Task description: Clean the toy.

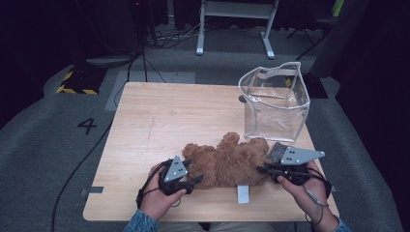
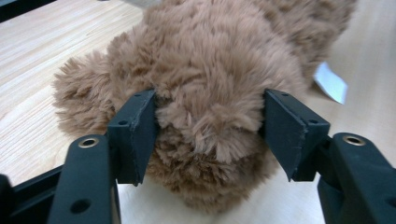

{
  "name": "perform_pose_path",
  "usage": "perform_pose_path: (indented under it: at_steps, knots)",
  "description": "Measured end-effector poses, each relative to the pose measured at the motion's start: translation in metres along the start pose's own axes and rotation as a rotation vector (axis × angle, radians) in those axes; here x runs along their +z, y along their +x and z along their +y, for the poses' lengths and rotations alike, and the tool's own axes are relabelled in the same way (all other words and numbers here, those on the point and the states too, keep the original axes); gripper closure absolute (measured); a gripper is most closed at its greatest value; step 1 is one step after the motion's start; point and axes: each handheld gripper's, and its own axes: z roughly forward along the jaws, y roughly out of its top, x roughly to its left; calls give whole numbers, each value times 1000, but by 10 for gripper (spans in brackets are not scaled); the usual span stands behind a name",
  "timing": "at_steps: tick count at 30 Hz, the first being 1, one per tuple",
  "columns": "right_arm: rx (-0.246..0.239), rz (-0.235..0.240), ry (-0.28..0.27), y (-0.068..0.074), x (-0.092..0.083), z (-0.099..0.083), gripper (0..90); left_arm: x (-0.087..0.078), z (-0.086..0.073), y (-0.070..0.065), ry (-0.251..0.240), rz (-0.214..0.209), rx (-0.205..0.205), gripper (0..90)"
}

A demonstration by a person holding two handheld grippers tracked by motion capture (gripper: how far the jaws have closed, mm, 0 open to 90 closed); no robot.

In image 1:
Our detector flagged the bundle of floor cables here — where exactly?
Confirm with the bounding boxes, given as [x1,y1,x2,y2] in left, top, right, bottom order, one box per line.
[144,18,211,49]

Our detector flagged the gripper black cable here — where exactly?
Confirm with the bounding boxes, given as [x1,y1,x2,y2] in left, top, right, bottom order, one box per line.
[135,159,182,209]
[304,167,333,226]

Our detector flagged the person's right hand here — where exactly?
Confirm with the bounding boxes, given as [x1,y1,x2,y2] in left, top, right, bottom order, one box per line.
[278,160,337,226]

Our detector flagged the person's left hand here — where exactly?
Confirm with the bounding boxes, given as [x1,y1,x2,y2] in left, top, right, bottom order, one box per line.
[140,162,188,221]

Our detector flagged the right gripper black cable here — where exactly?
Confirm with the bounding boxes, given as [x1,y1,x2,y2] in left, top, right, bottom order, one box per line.
[304,167,333,226]

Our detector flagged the long black floor cable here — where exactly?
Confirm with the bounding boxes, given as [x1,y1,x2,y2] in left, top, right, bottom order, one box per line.
[50,120,114,232]

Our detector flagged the clear plastic bag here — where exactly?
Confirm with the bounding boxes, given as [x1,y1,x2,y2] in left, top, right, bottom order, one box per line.
[238,61,311,143]

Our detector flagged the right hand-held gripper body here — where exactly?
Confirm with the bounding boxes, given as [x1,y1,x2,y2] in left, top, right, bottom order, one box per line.
[274,146,326,186]

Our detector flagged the black yellow striped stand base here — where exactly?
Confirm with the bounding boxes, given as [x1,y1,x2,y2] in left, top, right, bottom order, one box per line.
[284,72,329,100]
[56,66,109,96]

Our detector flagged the grey curtain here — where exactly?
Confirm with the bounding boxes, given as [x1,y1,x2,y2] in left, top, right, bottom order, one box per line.
[308,0,370,78]

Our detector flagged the black tripod stand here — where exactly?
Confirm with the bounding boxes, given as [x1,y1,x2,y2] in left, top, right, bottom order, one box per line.
[286,18,327,61]

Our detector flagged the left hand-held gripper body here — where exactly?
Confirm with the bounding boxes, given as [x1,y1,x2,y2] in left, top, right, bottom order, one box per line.
[159,155,194,196]

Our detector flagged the white desk frame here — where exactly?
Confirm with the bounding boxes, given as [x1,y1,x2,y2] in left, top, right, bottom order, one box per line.
[195,0,280,60]

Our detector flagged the grey round stand base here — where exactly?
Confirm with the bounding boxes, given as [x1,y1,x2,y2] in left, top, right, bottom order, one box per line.
[85,52,141,70]

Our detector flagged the green object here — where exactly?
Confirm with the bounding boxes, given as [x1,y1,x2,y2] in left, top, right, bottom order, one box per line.
[332,0,345,17]

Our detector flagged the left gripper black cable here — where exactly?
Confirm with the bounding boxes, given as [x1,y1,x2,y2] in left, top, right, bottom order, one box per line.
[135,159,182,209]

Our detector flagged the brown teddy bear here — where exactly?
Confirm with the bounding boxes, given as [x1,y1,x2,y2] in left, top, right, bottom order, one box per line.
[182,131,271,205]

